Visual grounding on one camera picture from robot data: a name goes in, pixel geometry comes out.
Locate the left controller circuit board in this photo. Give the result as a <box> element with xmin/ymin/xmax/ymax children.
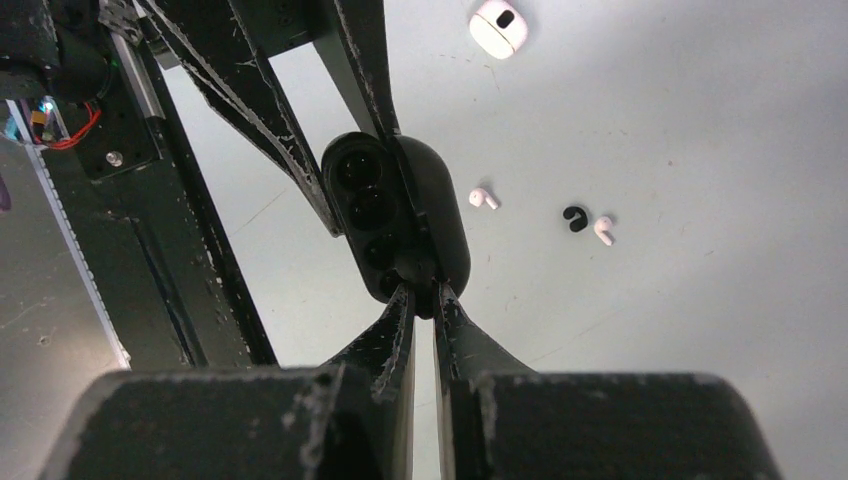
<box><xmin>28</xmin><ymin>96</ymin><xmax>102</xmax><ymax>151</ymax></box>

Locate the grey slotted cable duct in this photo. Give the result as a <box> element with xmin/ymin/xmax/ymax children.
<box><xmin>5</xmin><ymin>99</ymin><xmax>131</xmax><ymax>370</ymax></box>

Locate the black earbud charging case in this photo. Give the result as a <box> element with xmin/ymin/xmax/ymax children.
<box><xmin>321</xmin><ymin>132</ymin><xmax>471</xmax><ymax>319</ymax></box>

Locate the white earbud far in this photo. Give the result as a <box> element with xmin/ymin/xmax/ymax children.
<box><xmin>593</xmin><ymin>216</ymin><xmax>615</xmax><ymax>247</ymax></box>

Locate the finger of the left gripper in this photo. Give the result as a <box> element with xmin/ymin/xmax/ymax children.
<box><xmin>314</xmin><ymin>0</ymin><xmax>401</xmax><ymax>139</ymax></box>
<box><xmin>140</xmin><ymin>1</ymin><xmax>342</xmax><ymax>237</ymax></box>

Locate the white earbud near centre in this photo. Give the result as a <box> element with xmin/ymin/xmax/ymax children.
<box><xmin>468</xmin><ymin>187</ymin><xmax>500</xmax><ymax>210</ymax></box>

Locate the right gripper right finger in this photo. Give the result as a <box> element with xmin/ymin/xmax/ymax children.
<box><xmin>433</xmin><ymin>284</ymin><xmax>781</xmax><ymax>479</ymax></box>

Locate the black earbud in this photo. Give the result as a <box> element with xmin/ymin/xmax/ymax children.
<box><xmin>562</xmin><ymin>205</ymin><xmax>589</xmax><ymax>233</ymax></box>

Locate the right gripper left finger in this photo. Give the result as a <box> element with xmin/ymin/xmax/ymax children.
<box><xmin>40</xmin><ymin>285</ymin><xmax>416</xmax><ymax>479</ymax></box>

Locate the white earbud charging case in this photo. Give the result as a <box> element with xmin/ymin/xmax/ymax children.
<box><xmin>468</xmin><ymin>0</ymin><xmax>529</xmax><ymax>60</ymax></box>

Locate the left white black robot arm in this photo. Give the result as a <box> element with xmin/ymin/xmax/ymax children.
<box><xmin>1</xmin><ymin>1</ymin><xmax>400</xmax><ymax>236</ymax></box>

